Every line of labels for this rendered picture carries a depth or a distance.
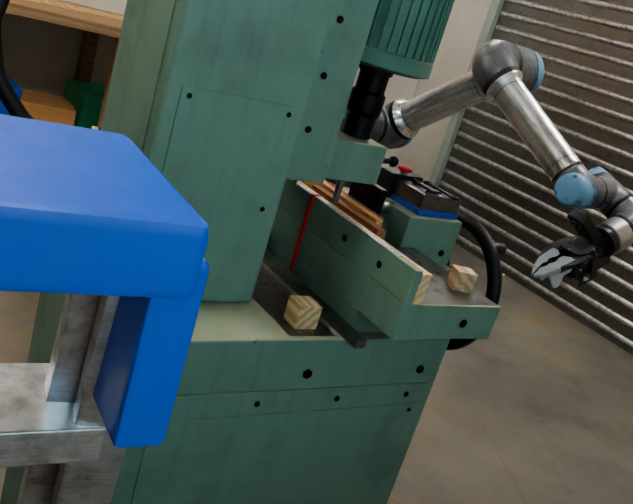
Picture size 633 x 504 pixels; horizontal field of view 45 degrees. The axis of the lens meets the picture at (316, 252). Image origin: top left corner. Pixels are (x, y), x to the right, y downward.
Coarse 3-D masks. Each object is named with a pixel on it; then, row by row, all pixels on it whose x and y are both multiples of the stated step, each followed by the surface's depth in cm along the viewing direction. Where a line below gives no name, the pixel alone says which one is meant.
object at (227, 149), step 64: (128, 0) 111; (192, 0) 95; (256, 0) 99; (320, 0) 104; (128, 64) 109; (192, 64) 99; (256, 64) 103; (128, 128) 108; (192, 128) 102; (256, 128) 107; (192, 192) 106; (256, 192) 112; (256, 256) 117
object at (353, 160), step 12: (336, 144) 125; (348, 144) 126; (360, 144) 128; (372, 144) 129; (336, 156) 126; (348, 156) 127; (360, 156) 129; (372, 156) 130; (384, 156) 131; (336, 168) 127; (348, 168) 128; (360, 168) 130; (372, 168) 131; (336, 180) 133; (348, 180) 130; (360, 180) 131; (372, 180) 132
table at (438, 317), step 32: (288, 224) 138; (320, 256) 129; (416, 256) 136; (352, 288) 122; (384, 288) 115; (448, 288) 124; (384, 320) 115; (416, 320) 114; (448, 320) 118; (480, 320) 122
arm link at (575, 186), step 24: (480, 48) 181; (504, 48) 177; (480, 72) 177; (504, 72) 173; (504, 96) 173; (528, 96) 172; (528, 120) 170; (528, 144) 170; (552, 144) 166; (552, 168) 166; (576, 168) 164; (576, 192) 160; (600, 192) 164
